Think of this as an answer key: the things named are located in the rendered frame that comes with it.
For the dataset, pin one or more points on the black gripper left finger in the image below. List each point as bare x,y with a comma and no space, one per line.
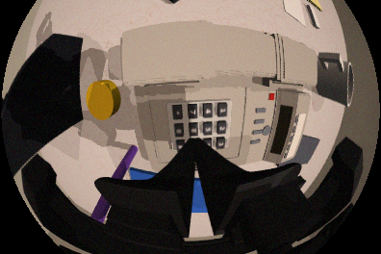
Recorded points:
169,192

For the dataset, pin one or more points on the blue flat rectangular slab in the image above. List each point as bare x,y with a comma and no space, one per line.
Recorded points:
198,202

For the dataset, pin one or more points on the purple cylinder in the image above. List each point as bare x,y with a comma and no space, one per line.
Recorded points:
102,206

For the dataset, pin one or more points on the beige telephone handset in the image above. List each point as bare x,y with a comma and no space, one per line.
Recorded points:
197,50

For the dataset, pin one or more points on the grey mug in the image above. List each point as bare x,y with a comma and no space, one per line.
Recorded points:
332,78

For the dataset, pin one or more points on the black phone keypad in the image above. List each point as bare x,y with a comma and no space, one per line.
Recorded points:
209,120

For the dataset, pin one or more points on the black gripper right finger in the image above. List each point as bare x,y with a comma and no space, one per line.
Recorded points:
225,185

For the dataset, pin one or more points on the beige sheet of paper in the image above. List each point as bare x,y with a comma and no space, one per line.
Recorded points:
294,8

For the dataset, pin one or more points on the yellow short cylinder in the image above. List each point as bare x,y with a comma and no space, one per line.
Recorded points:
103,99

